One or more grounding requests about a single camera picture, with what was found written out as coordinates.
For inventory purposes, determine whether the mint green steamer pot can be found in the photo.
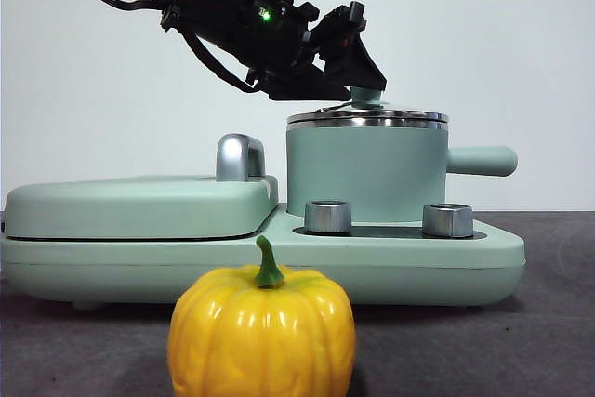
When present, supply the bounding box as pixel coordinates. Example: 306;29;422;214
284;118;519;225

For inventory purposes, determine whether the silver control knob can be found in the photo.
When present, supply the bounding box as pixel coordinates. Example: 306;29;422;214
421;203;474;237
304;200;353;234

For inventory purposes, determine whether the yellow toy pumpkin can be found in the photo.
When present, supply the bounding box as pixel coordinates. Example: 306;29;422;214
166;234;358;397

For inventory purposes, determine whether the glass lid with green knob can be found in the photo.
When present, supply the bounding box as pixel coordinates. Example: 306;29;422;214
286;85;450;125

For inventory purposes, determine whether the mint green breakfast machine base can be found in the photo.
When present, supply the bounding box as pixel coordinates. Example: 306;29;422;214
0;208;527;312

